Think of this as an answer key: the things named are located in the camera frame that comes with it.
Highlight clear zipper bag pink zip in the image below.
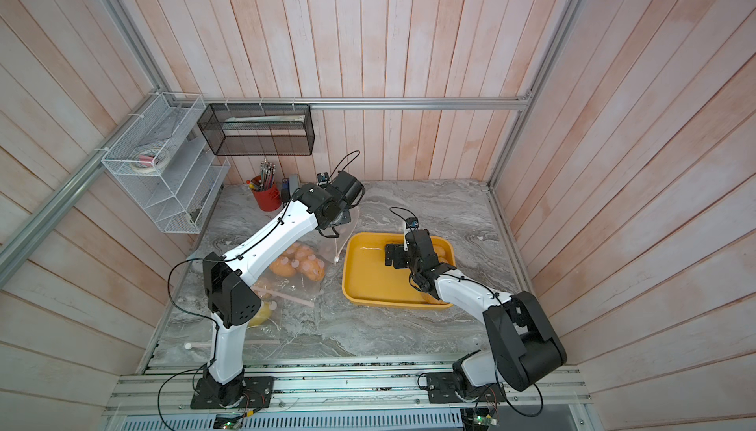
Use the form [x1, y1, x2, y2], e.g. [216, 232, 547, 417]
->
[176, 288, 285, 352]

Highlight clear zipper bag pink dots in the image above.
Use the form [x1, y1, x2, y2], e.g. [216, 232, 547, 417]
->
[326, 206, 361, 264]

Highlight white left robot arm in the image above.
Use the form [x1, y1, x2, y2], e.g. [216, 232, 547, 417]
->
[203, 170, 365, 387]

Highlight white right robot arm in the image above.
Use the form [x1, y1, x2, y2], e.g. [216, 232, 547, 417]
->
[384, 229, 567, 395]

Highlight blue black stapler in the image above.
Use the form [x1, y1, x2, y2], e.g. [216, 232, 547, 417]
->
[280, 178, 291, 204]

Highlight yellow plastic tray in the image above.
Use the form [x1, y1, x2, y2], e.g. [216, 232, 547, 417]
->
[342, 232, 451, 310]

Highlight red pen cup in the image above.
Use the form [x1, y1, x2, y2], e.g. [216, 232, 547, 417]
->
[252, 184, 283, 212]

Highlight tape roll on shelf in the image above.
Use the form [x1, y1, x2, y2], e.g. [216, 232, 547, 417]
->
[129, 147, 169, 174]

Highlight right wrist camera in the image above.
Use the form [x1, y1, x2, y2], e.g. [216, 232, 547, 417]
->
[404, 216, 419, 251]

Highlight black mesh wall basket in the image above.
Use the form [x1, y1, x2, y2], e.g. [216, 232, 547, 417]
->
[198, 103, 315, 156]

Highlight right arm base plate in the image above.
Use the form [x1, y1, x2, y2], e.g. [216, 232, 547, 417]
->
[419, 360, 499, 405]

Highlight white wire shelf rack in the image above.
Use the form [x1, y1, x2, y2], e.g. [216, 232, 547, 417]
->
[102, 92, 230, 234]

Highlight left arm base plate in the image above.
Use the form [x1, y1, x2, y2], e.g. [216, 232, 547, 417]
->
[190, 370, 275, 411]

